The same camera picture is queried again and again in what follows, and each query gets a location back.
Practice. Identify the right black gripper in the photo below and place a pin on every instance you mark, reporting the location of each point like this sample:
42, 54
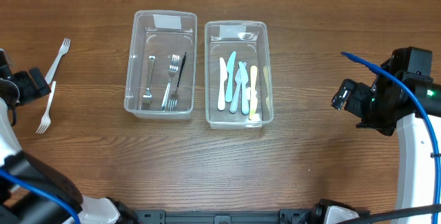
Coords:
359, 98

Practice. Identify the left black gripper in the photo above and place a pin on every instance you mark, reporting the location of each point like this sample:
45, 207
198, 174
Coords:
31, 84

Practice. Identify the white plastic fork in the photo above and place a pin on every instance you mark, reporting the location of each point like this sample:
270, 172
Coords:
45, 120

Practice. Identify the yellow plastic knife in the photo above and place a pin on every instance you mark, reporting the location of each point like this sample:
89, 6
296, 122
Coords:
253, 93

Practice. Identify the white plastic knife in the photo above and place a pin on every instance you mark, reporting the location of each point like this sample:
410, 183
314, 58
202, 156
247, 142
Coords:
223, 78
244, 81

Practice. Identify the light blue plastic knife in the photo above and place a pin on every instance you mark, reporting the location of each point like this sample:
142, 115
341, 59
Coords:
234, 104

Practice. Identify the thick handled metal fork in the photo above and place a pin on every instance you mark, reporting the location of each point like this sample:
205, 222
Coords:
147, 97

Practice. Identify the dark handled metal fork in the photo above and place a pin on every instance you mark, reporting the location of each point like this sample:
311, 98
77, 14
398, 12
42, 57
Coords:
173, 101

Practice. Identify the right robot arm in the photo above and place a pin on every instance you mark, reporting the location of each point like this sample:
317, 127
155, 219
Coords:
402, 100

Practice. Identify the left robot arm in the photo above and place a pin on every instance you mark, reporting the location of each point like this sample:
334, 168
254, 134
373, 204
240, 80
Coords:
32, 192

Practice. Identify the right clear plastic container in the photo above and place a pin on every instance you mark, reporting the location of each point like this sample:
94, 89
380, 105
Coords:
251, 42

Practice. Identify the clear plastic container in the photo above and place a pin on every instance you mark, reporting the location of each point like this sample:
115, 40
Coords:
161, 33
251, 42

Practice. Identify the left clear plastic container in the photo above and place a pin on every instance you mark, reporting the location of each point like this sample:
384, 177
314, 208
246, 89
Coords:
161, 33

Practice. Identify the light blue plastic fork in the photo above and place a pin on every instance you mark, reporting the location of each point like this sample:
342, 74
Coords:
62, 51

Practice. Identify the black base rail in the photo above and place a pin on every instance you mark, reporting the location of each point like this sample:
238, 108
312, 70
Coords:
314, 214

